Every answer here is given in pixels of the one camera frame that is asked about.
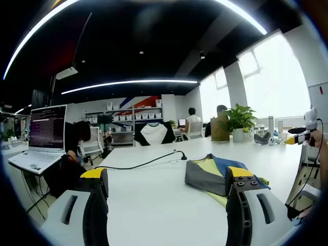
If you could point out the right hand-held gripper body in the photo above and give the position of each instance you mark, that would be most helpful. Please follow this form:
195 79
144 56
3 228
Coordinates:
311 115

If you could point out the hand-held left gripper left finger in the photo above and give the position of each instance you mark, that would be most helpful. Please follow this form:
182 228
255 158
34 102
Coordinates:
77 212

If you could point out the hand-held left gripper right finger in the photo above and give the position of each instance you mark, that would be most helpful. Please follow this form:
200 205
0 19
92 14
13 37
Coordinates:
256 212

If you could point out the person's right hand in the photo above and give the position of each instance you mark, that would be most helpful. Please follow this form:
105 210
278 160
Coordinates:
319 139

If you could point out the white paper cup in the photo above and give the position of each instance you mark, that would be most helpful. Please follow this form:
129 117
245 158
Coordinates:
284 138

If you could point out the short white bottle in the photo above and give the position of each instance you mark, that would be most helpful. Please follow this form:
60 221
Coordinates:
280 126

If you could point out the white hand controller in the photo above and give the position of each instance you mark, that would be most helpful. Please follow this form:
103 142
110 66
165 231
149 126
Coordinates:
273 141

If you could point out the white office chair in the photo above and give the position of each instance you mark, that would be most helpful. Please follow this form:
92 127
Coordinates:
197 130
306 189
91 148

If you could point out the bright window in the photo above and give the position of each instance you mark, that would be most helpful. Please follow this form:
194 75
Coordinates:
276 77
215 97

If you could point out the green potted plant white pot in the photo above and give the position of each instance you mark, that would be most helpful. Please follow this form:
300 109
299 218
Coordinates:
238 115

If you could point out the brown paper bag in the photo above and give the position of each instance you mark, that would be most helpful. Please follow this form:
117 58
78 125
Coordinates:
217 130

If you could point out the white laptop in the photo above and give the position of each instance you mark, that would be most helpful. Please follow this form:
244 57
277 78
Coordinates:
46 125

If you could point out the white flat socket plate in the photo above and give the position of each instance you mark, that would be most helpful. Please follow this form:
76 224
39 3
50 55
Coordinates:
174 161

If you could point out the black monitor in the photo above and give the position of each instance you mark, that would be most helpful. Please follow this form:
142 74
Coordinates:
105 118

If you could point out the curved ceiling light strip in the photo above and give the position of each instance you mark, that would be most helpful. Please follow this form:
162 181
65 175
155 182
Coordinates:
16 51
256 25

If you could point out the white and black raglan shirt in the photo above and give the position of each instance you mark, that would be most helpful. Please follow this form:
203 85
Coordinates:
153 134

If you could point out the bright computer screen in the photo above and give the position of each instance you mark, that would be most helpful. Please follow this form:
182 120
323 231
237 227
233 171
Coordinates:
182 122

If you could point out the shelf with white bins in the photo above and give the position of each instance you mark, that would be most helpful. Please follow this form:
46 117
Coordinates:
143 116

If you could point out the small potted plant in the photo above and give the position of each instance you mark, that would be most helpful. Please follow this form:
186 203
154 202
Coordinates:
173 123

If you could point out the straight ceiling light strip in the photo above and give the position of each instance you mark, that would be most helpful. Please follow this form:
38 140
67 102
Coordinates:
128 82

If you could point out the white ceiling air conditioner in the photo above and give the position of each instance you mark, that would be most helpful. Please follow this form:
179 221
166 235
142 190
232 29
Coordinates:
66 73

